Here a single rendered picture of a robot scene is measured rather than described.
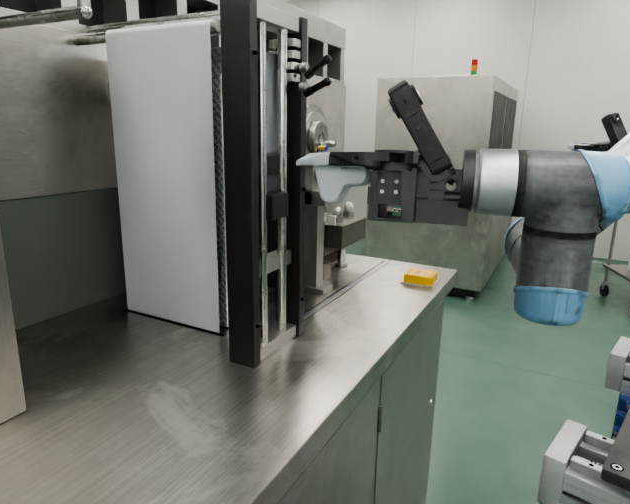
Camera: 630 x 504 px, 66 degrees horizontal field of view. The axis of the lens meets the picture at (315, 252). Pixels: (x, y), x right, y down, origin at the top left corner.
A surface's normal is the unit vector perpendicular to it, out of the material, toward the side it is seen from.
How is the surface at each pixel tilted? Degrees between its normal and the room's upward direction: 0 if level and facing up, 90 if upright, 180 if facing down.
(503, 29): 90
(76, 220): 90
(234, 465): 0
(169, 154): 90
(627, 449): 0
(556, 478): 90
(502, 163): 54
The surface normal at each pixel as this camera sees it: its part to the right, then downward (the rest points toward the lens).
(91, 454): 0.02, -0.97
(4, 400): 0.88, 0.13
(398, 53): -0.47, 0.21
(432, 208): -0.26, 0.10
